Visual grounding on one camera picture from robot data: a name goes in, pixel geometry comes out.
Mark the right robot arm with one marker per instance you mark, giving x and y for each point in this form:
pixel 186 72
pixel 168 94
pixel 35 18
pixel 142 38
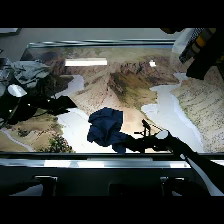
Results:
pixel 200 163

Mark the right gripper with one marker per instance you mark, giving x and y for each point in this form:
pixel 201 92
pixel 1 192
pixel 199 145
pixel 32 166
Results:
pixel 137 145

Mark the striped garment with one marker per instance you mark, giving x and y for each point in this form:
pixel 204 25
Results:
pixel 196 41

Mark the blue T-shirt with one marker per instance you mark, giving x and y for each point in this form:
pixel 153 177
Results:
pixel 105 128

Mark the white garment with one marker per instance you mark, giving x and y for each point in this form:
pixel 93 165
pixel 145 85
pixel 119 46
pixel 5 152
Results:
pixel 181 41

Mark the silver frame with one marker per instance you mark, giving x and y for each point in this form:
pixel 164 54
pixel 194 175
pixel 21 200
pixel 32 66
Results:
pixel 100 163

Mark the grey garment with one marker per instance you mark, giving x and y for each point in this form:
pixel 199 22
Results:
pixel 30 71

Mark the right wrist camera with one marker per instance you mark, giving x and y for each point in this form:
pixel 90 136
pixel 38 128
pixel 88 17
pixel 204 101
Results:
pixel 146 128

